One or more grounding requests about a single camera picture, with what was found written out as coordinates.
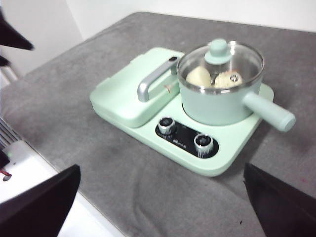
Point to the black control panel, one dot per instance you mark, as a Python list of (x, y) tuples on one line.
[(182, 140)]

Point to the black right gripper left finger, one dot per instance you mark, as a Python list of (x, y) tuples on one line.
[(37, 209)]

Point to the smooth white steamed bun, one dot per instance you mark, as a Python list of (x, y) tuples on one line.
[(197, 76)]

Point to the glass lid with green knob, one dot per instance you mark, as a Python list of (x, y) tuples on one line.
[(217, 51)]

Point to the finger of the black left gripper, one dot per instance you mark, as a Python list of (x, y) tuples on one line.
[(3, 61), (12, 34)]

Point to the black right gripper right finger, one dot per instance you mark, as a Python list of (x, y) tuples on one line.
[(288, 209)]

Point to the silver control knob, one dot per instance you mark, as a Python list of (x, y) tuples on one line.
[(166, 126), (203, 144)]

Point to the grey ribbed metal part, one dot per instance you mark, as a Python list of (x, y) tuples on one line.
[(7, 133)]

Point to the ridged white bun green specks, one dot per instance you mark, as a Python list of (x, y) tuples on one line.
[(223, 81)]

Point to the green breakfast machine base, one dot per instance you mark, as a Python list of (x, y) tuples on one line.
[(229, 153)]

